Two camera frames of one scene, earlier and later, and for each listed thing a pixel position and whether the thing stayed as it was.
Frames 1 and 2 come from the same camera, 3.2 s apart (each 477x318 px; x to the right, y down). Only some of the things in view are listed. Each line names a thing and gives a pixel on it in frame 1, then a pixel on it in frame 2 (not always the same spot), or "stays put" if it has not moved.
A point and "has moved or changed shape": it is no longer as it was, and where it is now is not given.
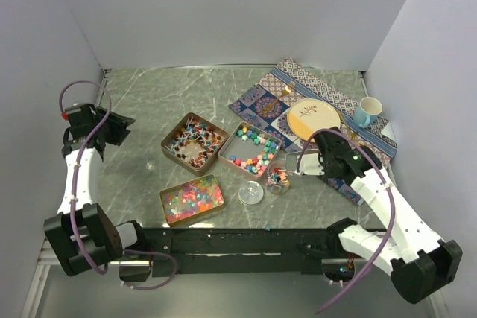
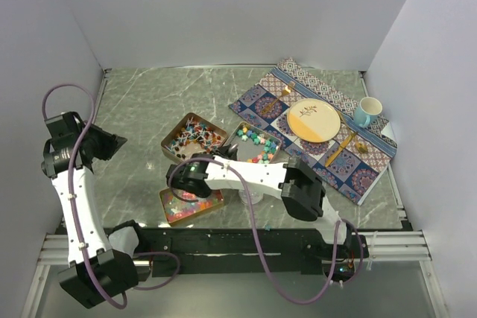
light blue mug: [368, 109] stays put
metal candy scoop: [291, 161] has moved or changed shape
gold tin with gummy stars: [191, 199] stays put
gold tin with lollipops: [194, 143] stays put
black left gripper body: [113, 129] to [102, 145]
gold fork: [286, 91] stays put
